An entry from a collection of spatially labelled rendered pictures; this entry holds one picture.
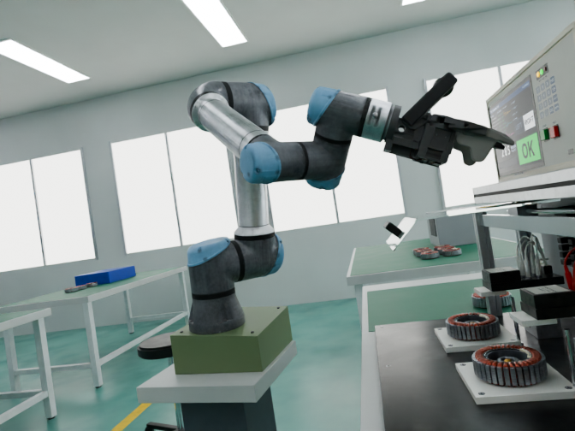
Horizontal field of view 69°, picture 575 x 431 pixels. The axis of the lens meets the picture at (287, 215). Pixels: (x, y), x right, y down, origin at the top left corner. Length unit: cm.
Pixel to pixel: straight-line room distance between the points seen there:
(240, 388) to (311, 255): 461
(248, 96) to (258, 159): 41
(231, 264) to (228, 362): 24
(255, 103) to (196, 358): 67
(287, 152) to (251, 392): 55
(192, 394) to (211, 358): 10
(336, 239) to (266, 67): 249
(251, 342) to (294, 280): 459
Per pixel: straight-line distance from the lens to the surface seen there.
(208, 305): 111
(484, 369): 81
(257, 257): 114
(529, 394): 79
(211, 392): 106
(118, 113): 665
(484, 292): 103
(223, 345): 110
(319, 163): 80
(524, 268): 107
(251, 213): 114
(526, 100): 94
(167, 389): 112
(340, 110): 79
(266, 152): 74
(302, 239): 556
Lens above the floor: 110
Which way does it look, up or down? 1 degrees up
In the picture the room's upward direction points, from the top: 8 degrees counter-clockwise
